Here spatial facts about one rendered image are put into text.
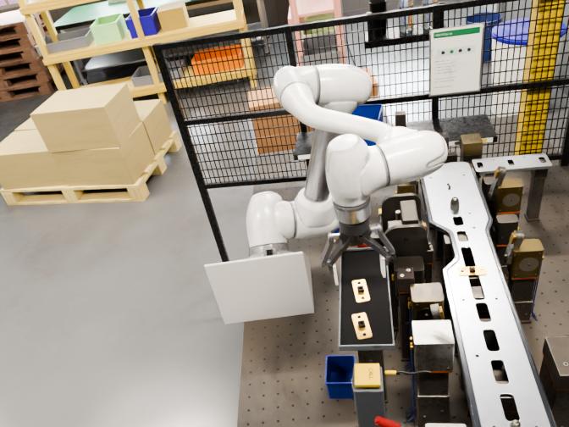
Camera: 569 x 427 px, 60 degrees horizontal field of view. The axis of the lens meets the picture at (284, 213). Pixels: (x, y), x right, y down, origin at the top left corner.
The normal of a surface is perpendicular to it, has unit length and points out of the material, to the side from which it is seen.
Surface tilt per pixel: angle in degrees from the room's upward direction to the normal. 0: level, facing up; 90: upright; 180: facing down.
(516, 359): 0
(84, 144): 90
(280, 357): 0
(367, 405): 90
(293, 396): 0
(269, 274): 90
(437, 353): 90
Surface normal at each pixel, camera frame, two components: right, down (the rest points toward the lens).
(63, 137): -0.14, 0.61
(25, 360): -0.17, -0.79
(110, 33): 0.07, 0.58
